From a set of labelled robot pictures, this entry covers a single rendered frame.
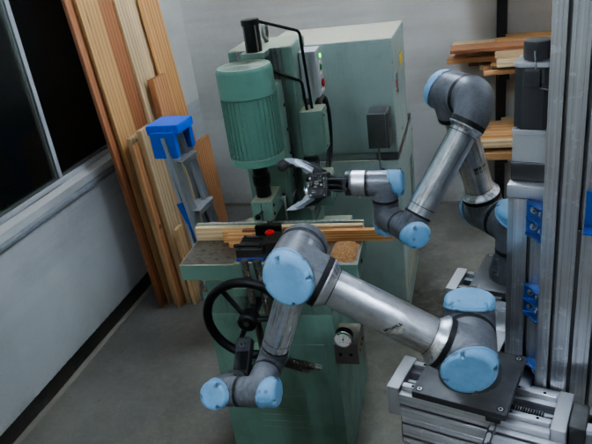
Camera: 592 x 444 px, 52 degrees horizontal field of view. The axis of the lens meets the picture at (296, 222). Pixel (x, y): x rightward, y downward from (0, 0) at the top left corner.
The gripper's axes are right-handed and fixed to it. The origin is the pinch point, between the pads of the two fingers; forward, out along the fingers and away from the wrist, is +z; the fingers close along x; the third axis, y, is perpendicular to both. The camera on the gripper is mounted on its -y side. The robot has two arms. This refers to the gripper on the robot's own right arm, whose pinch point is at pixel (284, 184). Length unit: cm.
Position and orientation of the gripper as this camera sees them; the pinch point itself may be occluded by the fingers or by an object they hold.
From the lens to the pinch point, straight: 184.3
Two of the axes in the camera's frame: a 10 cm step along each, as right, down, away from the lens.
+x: 0.4, 9.9, 1.4
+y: -2.4, 1.4, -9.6
